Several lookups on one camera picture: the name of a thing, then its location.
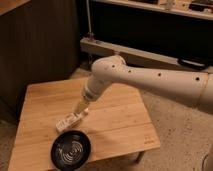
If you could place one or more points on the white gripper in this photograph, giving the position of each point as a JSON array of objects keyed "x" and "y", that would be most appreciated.
[{"x": 88, "y": 97}]

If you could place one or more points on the small white bottle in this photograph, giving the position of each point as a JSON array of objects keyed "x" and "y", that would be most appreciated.
[{"x": 70, "y": 120}]

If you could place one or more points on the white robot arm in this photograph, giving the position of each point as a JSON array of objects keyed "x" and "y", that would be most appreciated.
[{"x": 194, "y": 89}]

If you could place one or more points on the black ceramic bowl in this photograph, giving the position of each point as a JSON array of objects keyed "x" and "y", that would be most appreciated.
[{"x": 70, "y": 150}]

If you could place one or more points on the wooden folding table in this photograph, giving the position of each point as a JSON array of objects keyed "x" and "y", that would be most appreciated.
[{"x": 117, "y": 124}]

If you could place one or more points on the grey metal beam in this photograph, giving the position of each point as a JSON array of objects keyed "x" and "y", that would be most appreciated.
[{"x": 131, "y": 55}]

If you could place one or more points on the vertical metal pole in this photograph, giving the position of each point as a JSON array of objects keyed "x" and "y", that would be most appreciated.
[{"x": 90, "y": 31}]

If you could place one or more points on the black handle on beam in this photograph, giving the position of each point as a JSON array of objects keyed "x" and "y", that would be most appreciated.
[{"x": 192, "y": 65}]

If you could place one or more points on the wooden wall shelf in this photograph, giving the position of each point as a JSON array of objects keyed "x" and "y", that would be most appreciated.
[{"x": 176, "y": 7}]

